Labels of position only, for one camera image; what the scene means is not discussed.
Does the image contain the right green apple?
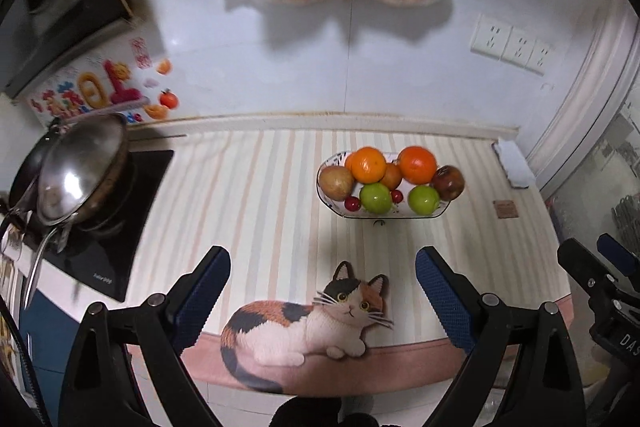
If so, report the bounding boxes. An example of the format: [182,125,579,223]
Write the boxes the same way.
[408,185,440,216]

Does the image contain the red-green apple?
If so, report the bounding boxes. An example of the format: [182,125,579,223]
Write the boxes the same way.
[318,166,355,202]

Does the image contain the colourful fruit wall sticker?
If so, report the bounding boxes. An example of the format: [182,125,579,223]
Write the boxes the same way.
[26,31,190,126]

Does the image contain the frosted glass sliding door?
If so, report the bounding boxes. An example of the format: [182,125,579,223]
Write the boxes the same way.
[547,81,639,254]

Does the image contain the small orange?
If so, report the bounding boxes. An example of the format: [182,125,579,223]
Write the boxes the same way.
[345,146,387,184]

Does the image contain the large orange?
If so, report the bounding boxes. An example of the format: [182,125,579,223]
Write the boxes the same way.
[397,145,437,185]

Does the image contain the small red cherry tomato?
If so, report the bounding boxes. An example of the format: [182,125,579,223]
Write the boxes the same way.
[344,196,361,212]

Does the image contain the dark brown round fruit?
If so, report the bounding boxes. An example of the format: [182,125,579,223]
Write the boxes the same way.
[380,162,404,191]

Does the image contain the green apple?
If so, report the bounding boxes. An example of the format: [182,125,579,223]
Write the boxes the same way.
[408,185,440,216]
[359,182,393,215]

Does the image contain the left green apple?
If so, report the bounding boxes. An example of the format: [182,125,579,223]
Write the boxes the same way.
[359,182,393,215]

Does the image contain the striped cat table mat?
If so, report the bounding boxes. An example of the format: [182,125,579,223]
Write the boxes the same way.
[126,130,573,395]

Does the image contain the dark red-brown apple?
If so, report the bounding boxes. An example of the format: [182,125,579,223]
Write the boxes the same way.
[431,165,465,202]

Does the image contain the steel pan with lid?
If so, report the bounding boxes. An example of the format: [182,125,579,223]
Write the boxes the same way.
[1,114,129,309]

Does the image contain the floral ceramic fruit plate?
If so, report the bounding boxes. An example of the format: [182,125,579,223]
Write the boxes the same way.
[316,150,450,220]

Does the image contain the white wall power sockets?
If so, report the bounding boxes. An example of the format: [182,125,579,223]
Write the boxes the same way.
[470,14,554,76]

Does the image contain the white folded cloth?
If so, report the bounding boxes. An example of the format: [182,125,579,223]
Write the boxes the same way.
[492,138,536,188]

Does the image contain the black induction cooktop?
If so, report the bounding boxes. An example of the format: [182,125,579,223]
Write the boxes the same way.
[43,150,174,303]

